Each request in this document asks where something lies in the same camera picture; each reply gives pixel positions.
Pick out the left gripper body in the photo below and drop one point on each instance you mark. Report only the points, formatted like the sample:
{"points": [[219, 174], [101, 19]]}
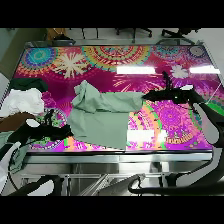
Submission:
{"points": [[62, 132]]}

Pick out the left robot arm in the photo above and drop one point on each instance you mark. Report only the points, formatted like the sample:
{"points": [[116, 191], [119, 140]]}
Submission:
{"points": [[23, 133]]}

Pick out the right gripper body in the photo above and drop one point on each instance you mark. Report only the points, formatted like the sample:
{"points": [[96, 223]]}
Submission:
{"points": [[154, 96]]}

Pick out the silver frame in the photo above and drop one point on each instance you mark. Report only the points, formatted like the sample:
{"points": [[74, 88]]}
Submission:
{"points": [[100, 158]]}

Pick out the sage green shirt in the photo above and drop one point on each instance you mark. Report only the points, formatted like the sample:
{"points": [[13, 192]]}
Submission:
{"points": [[100, 123]]}

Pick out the brown garment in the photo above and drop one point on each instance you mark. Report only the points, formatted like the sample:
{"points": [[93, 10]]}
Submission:
{"points": [[13, 121]]}

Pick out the black office chair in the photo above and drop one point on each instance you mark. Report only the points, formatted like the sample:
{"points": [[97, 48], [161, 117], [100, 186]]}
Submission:
{"points": [[133, 31], [180, 32]]}

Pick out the white garment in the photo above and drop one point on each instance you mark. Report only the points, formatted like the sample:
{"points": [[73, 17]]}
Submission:
{"points": [[23, 101]]}

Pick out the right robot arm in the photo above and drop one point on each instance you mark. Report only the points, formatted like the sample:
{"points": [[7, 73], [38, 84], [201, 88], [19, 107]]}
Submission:
{"points": [[206, 123]]}

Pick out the dark green garment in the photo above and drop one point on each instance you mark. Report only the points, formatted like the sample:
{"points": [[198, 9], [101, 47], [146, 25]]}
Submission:
{"points": [[30, 84]]}

